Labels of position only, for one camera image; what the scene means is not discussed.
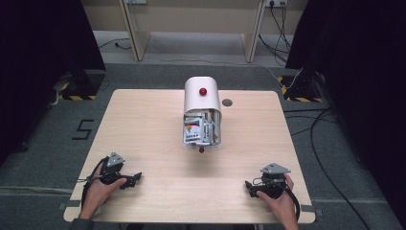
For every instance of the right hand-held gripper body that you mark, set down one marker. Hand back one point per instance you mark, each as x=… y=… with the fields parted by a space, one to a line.
x=273 y=185

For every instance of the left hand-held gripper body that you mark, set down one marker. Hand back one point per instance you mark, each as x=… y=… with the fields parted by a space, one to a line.
x=111 y=174

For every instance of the white roll-top box red knobs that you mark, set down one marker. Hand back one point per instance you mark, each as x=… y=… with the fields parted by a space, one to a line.
x=201 y=96

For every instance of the person's right hand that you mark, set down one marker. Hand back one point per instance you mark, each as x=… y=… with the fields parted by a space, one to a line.
x=282 y=207

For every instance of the person's left hand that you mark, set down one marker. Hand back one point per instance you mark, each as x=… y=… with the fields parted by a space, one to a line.
x=97 y=195

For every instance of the white packet red edge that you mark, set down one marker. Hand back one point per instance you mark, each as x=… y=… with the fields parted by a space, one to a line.
x=217 y=124

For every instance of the white packet dark squares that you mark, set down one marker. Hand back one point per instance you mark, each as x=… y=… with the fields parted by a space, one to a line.
x=207 y=130

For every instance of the white packet colourful print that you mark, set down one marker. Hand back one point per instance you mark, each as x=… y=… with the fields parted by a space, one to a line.
x=192 y=129

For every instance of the black stand base hazard tape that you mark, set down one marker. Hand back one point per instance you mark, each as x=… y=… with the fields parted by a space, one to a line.
x=301 y=87
x=86 y=86

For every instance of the black curtain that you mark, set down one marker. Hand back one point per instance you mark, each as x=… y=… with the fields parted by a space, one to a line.
x=38 y=57
x=360 y=64

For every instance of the light wooden desk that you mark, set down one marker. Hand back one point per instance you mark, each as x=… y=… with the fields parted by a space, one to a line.
x=140 y=38

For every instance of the white socket strip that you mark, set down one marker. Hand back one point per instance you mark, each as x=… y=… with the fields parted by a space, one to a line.
x=136 y=1

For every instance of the white wall socket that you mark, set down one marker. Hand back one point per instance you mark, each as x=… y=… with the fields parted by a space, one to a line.
x=276 y=2

